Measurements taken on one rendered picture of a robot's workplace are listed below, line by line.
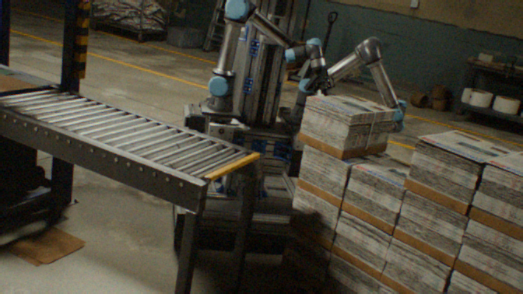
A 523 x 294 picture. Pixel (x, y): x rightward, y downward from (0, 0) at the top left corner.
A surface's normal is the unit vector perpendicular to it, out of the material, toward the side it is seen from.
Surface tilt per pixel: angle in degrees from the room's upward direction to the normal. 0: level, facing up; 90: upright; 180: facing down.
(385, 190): 90
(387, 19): 90
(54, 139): 90
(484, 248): 90
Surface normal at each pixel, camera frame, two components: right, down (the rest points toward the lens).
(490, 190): -0.71, 0.10
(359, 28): -0.45, 0.20
